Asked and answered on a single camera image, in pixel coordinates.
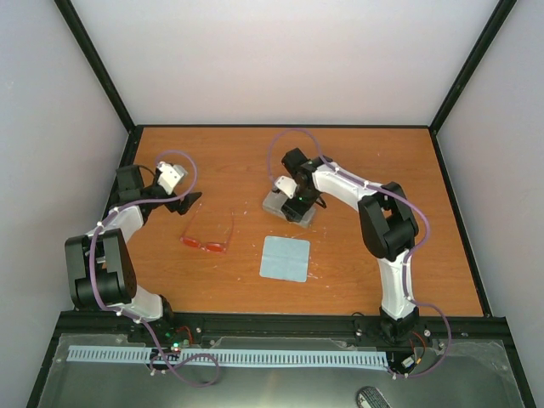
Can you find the right connector with wires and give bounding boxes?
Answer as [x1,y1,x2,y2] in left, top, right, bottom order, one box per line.
[401,331,427,371]

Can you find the red sunglasses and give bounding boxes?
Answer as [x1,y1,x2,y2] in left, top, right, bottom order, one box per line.
[179,204,235,253]

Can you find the purple cable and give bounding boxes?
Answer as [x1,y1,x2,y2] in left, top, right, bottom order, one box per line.
[87,150,222,388]
[266,128,454,379]

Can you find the black white oval object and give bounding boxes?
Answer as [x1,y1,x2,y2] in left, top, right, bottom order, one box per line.
[355,386,391,408]

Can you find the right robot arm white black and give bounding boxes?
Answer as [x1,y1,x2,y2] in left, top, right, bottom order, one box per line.
[275,148,419,342]

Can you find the light blue cleaning cloth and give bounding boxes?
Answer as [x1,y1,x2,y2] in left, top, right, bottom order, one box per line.
[259,235,310,283]

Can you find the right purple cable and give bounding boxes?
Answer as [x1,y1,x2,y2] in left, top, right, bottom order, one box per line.
[266,128,454,379]

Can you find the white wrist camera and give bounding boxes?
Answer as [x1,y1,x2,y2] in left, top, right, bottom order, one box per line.
[274,176,298,199]
[156,161,187,195]

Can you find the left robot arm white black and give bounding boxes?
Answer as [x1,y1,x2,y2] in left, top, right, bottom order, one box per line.
[65,161,201,343]

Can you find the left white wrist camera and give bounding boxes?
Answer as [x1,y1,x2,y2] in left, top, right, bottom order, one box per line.
[156,161,187,195]

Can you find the light blue slotted cable duct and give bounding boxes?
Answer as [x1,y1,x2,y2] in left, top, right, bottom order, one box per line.
[65,345,388,371]

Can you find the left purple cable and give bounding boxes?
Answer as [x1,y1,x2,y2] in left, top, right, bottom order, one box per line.
[87,150,222,388]

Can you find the grey glasses case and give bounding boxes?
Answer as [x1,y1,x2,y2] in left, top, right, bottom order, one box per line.
[262,190,315,229]

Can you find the left controller board with LED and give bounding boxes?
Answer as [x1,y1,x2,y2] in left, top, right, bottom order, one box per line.
[165,326,194,353]

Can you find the black aluminium frame rail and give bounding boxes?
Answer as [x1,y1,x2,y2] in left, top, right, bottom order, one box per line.
[54,310,509,346]

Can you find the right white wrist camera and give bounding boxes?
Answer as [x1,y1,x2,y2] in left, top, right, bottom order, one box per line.
[274,176,298,199]

